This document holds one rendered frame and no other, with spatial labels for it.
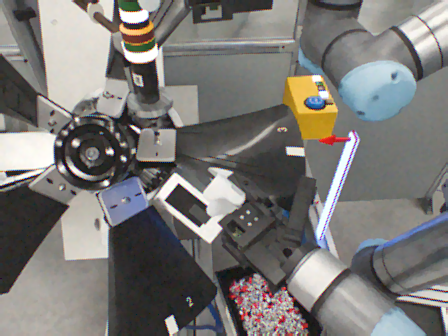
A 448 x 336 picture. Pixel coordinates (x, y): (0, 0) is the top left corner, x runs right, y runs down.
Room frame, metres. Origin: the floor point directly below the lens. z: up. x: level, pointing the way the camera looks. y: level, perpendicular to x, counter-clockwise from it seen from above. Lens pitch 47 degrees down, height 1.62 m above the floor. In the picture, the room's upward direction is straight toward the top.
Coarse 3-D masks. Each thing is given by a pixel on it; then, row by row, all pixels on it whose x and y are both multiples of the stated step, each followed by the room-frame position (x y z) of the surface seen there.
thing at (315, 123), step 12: (288, 84) 0.82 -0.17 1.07; (300, 84) 0.82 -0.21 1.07; (312, 84) 0.82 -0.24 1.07; (324, 84) 0.82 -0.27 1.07; (288, 96) 0.80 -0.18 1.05; (300, 96) 0.76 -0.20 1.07; (312, 96) 0.76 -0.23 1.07; (300, 108) 0.72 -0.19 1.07; (312, 108) 0.71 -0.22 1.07; (324, 108) 0.71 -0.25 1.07; (336, 108) 0.72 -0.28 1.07; (300, 120) 0.70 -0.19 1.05; (312, 120) 0.70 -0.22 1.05; (324, 120) 0.70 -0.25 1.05; (312, 132) 0.70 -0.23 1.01; (324, 132) 0.70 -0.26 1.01
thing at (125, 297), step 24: (144, 216) 0.39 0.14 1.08; (120, 240) 0.33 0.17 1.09; (144, 240) 0.35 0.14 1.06; (168, 240) 0.37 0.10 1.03; (120, 264) 0.30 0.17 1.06; (144, 264) 0.31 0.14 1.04; (168, 264) 0.33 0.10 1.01; (192, 264) 0.35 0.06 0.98; (120, 288) 0.27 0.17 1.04; (144, 288) 0.28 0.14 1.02; (168, 288) 0.29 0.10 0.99; (192, 288) 0.31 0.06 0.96; (216, 288) 0.32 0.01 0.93; (120, 312) 0.24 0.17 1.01; (144, 312) 0.25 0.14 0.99; (168, 312) 0.26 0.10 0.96; (192, 312) 0.27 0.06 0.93
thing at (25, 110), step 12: (0, 60) 0.50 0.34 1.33; (0, 72) 0.50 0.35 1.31; (12, 72) 0.49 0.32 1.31; (0, 84) 0.50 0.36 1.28; (12, 84) 0.49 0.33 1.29; (24, 84) 0.49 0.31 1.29; (0, 96) 0.51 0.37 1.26; (12, 96) 0.50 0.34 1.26; (24, 96) 0.48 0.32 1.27; (36, 96) 0.48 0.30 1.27; (0, 108) 0.51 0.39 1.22; (12, 108) 0.50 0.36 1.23; (24, 108) 0.49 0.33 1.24; (36, 108) 0.49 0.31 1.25; (24, 120) 0.50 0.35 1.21; (36, 120) 0.49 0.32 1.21
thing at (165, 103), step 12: (120, 36) 0.49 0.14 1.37; (120, 48) 0.48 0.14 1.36; (120, 60) 0.47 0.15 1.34; (132, 84) 0.47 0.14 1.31; (132, 96) 0.46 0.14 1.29; (168, 96) 0.46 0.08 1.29; (132, 108) 0.43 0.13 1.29; (144, 108) 0.43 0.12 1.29; (156, 108) 0.43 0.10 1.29; (168, 108) 0.44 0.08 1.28
